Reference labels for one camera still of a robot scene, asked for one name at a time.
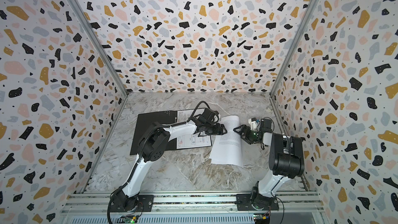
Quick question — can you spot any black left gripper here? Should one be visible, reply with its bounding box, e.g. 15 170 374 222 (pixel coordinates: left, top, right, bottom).
204 124 228 136

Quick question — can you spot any white text paper sheet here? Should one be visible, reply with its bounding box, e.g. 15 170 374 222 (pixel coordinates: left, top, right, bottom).
209 115 244 168

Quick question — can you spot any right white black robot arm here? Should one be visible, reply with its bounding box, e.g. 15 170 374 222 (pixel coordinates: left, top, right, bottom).
233 117 305 211

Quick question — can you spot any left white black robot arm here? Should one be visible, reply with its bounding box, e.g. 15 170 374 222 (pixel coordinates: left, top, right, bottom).
108 108 228 212

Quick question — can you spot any right circuit board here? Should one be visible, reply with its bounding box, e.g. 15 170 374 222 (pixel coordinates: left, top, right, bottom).
254 213 271 224

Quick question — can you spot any left green circuit board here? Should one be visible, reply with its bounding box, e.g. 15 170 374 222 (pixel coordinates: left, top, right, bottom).
119 215 139 224

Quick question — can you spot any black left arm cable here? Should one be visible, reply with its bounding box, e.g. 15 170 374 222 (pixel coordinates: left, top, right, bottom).
186 100 212 123

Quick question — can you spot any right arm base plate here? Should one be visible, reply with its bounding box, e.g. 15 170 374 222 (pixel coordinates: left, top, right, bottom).
236 194 279 211

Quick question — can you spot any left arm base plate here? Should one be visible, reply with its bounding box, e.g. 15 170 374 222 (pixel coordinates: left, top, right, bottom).
108 193 154 213

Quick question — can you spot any aluminium corner post left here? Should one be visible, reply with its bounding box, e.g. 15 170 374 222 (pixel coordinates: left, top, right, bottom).
52 0 129 97

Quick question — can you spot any aluminium corner post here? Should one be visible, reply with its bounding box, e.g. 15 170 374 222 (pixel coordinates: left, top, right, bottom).
269 0 319 98
52 0 129 97

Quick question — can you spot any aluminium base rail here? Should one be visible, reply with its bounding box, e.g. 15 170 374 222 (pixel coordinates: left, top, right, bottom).
60 191 329 224

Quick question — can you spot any aluminium corner post right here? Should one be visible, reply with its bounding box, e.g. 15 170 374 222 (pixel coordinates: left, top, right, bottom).
269 0 319 98

